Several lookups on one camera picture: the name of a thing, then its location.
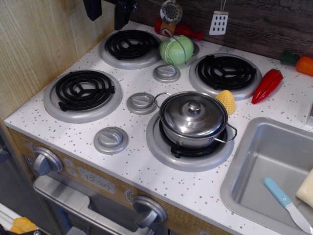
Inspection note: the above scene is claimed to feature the grey sink basin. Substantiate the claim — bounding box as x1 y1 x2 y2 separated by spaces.
220 117 313 235

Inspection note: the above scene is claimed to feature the front left black burner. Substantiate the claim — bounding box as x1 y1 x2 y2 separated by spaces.
44 70 122 123

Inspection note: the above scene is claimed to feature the steel pot lid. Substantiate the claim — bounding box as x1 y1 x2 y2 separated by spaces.
159 91 228 139

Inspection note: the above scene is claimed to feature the left grey oven dial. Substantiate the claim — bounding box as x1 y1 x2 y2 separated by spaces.
34 147 64 176

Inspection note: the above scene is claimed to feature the grey knob behind cabbage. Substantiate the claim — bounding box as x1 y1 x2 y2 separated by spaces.
192 42 200 57

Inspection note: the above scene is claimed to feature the front right black burner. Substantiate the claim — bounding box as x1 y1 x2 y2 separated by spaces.
146 113 234 172

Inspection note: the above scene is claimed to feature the back right black burner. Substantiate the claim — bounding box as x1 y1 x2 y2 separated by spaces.
189 53 262 101

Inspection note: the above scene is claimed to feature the grey stove knob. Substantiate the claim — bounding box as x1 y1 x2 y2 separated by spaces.
153 65 181 83
127 93 157 115
93 127 129 155

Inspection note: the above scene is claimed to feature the middle grey stove knob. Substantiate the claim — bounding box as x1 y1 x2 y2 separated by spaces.
127 93 157 115

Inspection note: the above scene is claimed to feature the steel pot with handles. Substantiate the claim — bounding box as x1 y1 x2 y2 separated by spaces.
154 93 238 149

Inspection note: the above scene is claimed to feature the right grey oven dial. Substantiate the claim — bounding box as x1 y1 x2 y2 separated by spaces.
133 195 168 229

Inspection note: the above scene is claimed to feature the upper grey stove knob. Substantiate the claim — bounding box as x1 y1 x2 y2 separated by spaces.
153 65 181 83

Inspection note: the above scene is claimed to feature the black burner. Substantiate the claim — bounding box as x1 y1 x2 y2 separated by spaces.
146 113 234 172
189 53 262 101
100 30 161 70
44 70 122 123

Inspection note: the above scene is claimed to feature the grey oven door handle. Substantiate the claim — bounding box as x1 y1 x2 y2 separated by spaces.
33 176 155 235

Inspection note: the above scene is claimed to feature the hanging white slotted spatula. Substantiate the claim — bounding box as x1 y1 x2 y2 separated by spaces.
209 0 229 36

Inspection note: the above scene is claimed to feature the red toy ketchup bottle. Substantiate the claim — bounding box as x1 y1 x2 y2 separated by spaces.
154 18 203 41

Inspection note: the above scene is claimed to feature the yellow object bottom left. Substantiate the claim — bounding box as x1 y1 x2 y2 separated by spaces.
9 217 37 234

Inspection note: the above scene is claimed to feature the red toy chili pepper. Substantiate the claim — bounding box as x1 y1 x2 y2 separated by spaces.
251 69 283 104

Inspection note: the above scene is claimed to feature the cream toy butter block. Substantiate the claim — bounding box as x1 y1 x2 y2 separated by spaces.
296 170 313 208

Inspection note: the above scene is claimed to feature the orange toy carrot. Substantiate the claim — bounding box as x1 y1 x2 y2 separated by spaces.
280 50 313 76

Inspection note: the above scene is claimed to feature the grey oven dial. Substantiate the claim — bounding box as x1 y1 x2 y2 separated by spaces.
34 147 64 176
133 195 168 229

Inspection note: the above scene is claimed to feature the lower grey stove knob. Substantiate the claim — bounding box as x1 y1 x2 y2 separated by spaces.
93 127 129 155

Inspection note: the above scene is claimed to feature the yellow toy corn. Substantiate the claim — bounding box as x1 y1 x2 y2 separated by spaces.
216 90 236 115

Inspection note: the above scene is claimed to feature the hanging metal strainer ladle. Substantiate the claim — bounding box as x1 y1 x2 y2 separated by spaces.
160 0 182 25

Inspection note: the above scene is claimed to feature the back left black burner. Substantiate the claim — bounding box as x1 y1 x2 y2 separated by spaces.
100 30 161 70

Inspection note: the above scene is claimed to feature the green toy cabbage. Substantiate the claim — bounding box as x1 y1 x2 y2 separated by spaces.
159 35 194 66

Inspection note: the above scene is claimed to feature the blue handled toy knife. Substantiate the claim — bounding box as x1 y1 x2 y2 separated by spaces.
264 177 313 235

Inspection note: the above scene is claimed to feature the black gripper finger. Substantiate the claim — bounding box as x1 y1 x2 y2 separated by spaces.
83 0 102 21
114 0 137 30

